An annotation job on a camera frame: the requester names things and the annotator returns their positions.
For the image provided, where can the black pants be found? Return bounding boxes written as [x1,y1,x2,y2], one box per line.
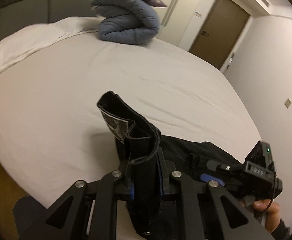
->
[97,91,239,239]

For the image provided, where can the person's right hand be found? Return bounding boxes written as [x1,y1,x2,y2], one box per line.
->
[253,199,281,233]

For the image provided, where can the blue folded duvet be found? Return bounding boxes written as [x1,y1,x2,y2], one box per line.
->
[91,0,160,45]

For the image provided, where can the brown door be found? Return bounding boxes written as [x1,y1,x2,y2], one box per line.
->
[189,0,250,69]

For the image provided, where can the cream wardrobe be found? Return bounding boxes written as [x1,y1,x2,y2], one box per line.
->
[156,0,214,51]

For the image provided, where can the purple cushion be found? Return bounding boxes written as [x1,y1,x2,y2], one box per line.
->
[143,0,167,8]

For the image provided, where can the white pillow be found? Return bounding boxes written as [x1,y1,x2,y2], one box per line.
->
[0,17,102,74]

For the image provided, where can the wall socket plate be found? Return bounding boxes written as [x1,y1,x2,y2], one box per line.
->
[285,99,292,108]

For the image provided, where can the wall light switch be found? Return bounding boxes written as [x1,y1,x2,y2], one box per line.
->
[226,52,235,70]

